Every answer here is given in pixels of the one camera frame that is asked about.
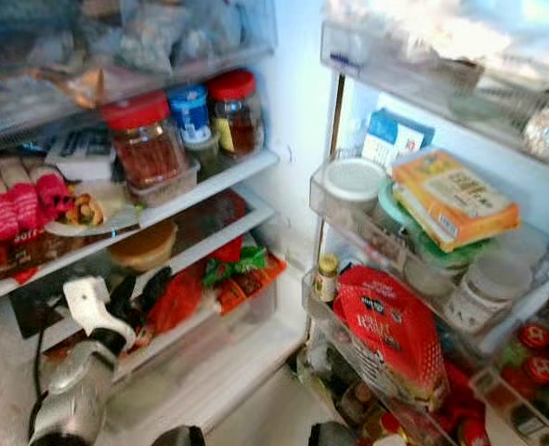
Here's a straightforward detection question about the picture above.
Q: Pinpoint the orange round container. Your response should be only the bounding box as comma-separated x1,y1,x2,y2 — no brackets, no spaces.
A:
109,221,179,273

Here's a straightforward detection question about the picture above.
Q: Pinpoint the white-edged glass fridge shelf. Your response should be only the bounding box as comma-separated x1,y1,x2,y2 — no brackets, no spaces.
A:
0,147,281,241
0,195,277,308

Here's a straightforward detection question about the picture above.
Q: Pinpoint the clear fridge door bin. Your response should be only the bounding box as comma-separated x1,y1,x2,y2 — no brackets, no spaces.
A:
308,152,549,356
300,271,503,446
320,17,549,151

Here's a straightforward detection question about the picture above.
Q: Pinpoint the red plastic bag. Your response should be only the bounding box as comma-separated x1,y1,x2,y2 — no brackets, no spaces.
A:
144,264,206,337

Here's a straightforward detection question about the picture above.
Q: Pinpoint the white plate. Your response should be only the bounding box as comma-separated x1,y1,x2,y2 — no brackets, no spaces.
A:
47,180,140,238

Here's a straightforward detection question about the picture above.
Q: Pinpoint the green red snack packet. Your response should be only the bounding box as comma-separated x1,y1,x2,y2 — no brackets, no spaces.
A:
200,237,268,285

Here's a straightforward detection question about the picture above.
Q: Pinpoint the filled tortilla wrap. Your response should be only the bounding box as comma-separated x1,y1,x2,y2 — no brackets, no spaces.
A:
67,190,111,229

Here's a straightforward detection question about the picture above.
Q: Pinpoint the clear crisper drawer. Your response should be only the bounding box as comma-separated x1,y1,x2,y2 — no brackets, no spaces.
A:
116,311,307,438

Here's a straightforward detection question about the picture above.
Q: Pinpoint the orange snack packet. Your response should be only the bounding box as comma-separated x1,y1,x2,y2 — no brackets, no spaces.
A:
216,255,287,314

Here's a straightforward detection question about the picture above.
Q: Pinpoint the dark red food package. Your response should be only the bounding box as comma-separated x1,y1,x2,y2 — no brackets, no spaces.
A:
0,229,78,283

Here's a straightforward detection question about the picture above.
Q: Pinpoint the clear plastic food container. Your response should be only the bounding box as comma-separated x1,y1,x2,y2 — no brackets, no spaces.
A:
127,158,202,207

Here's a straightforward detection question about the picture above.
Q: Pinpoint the dark grey robot left leg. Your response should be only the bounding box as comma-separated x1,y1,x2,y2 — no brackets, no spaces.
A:
150,425,206,446

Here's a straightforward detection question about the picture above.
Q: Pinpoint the dark grey robot leg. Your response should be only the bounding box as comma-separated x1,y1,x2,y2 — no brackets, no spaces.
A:
150,425,206,446
307,422,355,446

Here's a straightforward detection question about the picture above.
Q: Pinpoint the white box dark label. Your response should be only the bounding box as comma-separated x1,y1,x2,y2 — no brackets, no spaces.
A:
46,127,118,183

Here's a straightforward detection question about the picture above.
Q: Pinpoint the large red-lidded jar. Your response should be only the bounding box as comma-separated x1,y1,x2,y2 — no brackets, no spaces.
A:
101,90,190,190

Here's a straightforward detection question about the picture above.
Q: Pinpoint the small yellow-capped bottle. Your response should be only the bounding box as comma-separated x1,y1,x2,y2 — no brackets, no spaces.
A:
313,252,341,304

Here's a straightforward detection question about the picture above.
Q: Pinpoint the blue-lidded jar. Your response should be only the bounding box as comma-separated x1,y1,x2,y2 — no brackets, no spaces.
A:
166,83,214,150

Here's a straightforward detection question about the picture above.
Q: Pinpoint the small red-lidded jar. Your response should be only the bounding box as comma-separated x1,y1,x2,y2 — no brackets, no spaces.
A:
206,69,265,160

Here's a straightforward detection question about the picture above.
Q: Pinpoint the white-lidded clear jar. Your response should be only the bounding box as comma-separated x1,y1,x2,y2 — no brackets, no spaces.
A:
321,157,392,221

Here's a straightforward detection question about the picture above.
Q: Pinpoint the dark grey robot right leg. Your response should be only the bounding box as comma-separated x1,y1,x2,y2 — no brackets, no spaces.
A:
307,422,355,446

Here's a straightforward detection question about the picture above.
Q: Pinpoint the red raisin bag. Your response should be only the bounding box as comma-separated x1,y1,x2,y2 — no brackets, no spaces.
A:
331,265,451,412

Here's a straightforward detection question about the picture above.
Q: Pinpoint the green round lid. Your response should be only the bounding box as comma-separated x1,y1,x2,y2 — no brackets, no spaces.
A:
379,180,490,268

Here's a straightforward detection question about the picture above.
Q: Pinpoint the blue white carton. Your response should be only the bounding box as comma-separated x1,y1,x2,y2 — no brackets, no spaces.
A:
361,108,438,174

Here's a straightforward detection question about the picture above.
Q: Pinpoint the orange flat box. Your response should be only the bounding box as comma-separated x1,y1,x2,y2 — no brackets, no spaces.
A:
391,148,522,253

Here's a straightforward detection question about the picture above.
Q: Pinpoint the red sauce bottle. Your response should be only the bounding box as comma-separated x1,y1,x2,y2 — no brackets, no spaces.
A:
441,364,493,446

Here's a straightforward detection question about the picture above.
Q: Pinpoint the white-lidded frosted jar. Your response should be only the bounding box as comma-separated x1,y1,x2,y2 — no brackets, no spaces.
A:
441,249,536,333

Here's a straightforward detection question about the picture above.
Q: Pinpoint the red-capped bottle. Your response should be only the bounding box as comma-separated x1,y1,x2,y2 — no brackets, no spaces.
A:
517,321,549,373
523,353,549,410

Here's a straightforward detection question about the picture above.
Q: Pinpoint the crumpled clear plastic bottle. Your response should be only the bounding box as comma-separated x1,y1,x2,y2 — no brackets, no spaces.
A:
522,86,549,160

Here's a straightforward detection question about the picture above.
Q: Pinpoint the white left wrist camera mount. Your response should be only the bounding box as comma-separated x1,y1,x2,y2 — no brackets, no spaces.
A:
62,275,137,351

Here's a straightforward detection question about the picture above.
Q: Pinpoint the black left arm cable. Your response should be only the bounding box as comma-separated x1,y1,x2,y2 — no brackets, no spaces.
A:
29,316,56,439

